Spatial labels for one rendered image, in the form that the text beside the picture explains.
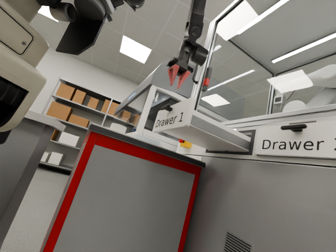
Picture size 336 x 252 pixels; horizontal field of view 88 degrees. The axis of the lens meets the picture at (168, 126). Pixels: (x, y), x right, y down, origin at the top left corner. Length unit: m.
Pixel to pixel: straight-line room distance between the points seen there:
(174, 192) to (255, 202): 0.34
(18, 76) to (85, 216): 0.52
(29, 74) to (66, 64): 4.90
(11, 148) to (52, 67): 4.37
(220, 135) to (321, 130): 0.30
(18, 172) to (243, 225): 1.01
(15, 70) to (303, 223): 0.80
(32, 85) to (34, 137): 0.62
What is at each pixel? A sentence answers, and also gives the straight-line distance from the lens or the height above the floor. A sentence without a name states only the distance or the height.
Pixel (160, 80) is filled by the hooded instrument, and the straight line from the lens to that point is 1.68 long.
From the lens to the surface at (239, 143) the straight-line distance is 0.76.
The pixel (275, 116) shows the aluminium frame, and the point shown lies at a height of 0.98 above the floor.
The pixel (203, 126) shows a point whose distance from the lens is 0.64.
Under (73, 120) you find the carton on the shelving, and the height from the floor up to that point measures 1.16.
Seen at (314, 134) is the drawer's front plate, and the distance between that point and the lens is 0.69.
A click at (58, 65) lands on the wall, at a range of 5.39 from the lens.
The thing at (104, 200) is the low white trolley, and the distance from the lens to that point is 0.77.
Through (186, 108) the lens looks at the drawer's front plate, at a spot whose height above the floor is 0.89.
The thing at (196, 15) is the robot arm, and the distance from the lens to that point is 0.80.
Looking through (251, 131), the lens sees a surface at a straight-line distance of 0.83.
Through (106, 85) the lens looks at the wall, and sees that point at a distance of 5.15.
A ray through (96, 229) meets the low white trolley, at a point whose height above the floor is 0.39.
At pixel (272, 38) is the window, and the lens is 1.09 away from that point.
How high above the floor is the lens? 0.66
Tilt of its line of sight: 14 degrees up
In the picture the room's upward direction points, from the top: 16 degrees clockwise
